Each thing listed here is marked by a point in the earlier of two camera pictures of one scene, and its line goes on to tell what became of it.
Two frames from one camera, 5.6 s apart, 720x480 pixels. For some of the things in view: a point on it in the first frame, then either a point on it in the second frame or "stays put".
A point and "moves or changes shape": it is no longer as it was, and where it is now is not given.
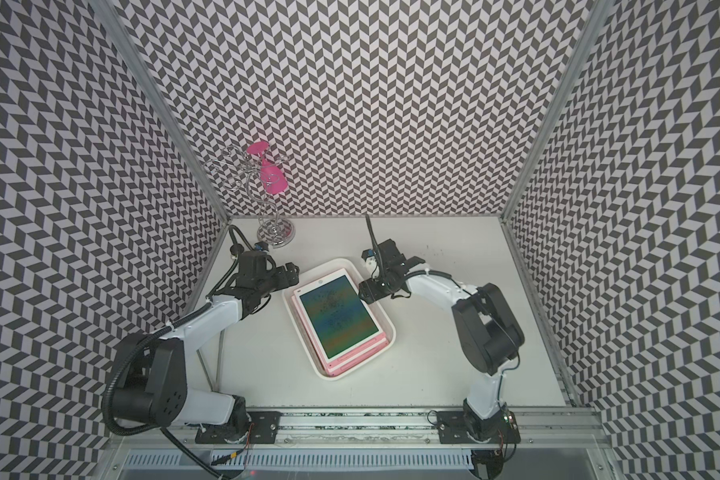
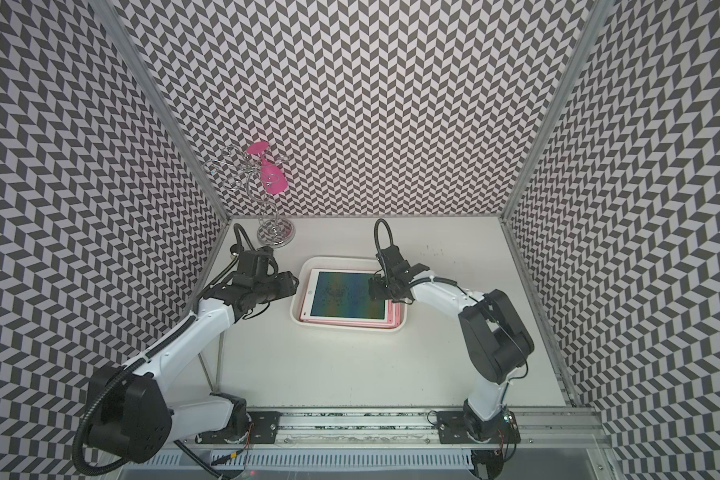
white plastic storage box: (338, 329) moves or changes shape
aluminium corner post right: (596, 15) stays put
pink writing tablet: (345, 362) -> (396, 321)
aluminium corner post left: (132, 51) stays put
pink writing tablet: (341, 320) moves or changes shape
